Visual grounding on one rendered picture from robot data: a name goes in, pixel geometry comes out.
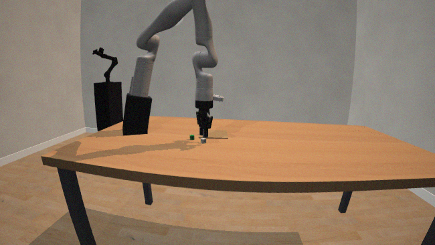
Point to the tan square mat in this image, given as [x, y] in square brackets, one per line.
[216, 134]

